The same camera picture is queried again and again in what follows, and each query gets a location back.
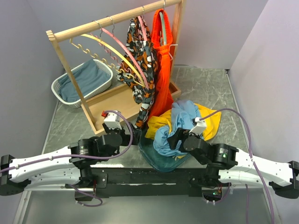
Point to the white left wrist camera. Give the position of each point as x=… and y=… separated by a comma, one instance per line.
x=111, y=121

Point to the grey-blue cloth in basket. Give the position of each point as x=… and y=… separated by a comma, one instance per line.
x=81, y=80

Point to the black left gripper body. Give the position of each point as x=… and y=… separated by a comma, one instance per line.
x=126, y=137

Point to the pink hanger under patterned shorts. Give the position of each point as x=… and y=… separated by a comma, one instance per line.
x=143, y=29

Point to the orange shorts on hanger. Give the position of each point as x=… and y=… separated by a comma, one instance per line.
x=163, y=97

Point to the white plastic basket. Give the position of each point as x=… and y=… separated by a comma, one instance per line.
x=81, y=81

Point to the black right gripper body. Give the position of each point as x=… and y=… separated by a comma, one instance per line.
x=181, y=133

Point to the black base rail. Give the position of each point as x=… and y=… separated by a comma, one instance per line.
x=118, y=182

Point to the yellow hanger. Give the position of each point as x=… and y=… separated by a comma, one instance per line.
x=125, y=66

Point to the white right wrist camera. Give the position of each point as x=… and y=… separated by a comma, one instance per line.
x=199, y=126

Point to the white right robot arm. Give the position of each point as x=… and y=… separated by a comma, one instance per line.
x=228, y=164

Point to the patterned shorts on hanger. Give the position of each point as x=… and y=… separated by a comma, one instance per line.
x=146, y=56

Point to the light blue shorts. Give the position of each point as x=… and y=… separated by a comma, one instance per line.
x=180, y=115

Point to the green hanger under orange shorts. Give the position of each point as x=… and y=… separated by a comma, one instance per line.
x=163, y=34

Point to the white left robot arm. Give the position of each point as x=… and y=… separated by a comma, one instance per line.
x=70, y=165

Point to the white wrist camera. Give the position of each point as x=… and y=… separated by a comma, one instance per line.
x=199, y=126
x=111, y=121

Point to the wooden clothes rack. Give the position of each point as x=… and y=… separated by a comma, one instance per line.
x=117, y=98

